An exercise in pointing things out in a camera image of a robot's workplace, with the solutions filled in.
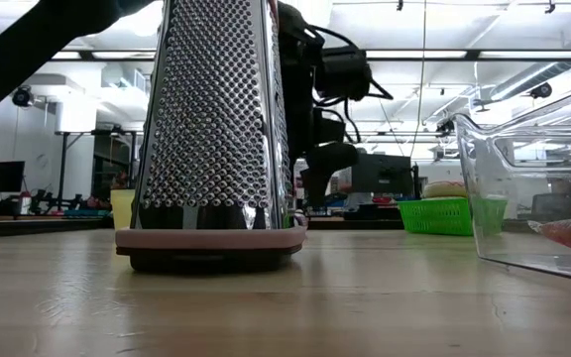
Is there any white container red cap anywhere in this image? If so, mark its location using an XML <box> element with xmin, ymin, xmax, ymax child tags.
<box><xmin>17</xmin><ymin>190</ymin><xmax>33</xmax><ymax>217</ymax></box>

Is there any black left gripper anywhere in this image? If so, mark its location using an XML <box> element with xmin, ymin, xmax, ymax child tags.
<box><xmin>289</xmin><ymin>106</ymin><xmax>360</xmax><ymax>209</ymax></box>

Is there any black ceiling spotlight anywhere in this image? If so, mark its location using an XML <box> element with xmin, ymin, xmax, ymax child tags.
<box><xmin>11</xmin><ymin>85</ymin><xmax>35</xmax><ymax>108</ymax></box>
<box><xmin>529</xmin><ymin>81</ymin><xmax>554</xmax><ymax>100</ymax></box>

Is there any large black monitor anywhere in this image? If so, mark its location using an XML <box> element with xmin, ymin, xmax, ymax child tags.
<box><xmin>352</xmin><ymin>152</ymin><xmax>414</xmax><ymax>197</ymax></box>

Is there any clear plastic bin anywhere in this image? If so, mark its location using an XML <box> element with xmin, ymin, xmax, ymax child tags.
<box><xmin>452</xmin><ymin>81</ymin><xmax>571</xmax><ymax>287</ymax></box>

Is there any metal box grater pink rim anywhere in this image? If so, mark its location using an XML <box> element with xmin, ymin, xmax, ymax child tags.
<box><xmin>114</xmin><ymin>0</ymin><xmax>309</xmax><ymax>274</ymax></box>

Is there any green plastic basket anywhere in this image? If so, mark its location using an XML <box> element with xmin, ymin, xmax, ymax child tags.
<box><xmin>397</xmin><ymin>196</ymin><xmax>510</xmax><ymax>237</ymax></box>

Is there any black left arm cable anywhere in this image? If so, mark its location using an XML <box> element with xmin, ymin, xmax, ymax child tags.
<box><xmin>309</xmin><ymin>24</ymin><xmax>395</xmax><ymax>145</ymax></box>

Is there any small black monitor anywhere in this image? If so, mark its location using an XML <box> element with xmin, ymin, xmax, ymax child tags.
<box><xmin>0</xmin><ymin>161</ymin><xmax>26</xmax><ymax>194</ymax></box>

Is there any yellow plastic container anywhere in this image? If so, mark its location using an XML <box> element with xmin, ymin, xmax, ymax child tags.
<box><xmin>109</xmin><ymin>187</ymin><xmax>138</xmax><ymax>231</ymax></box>

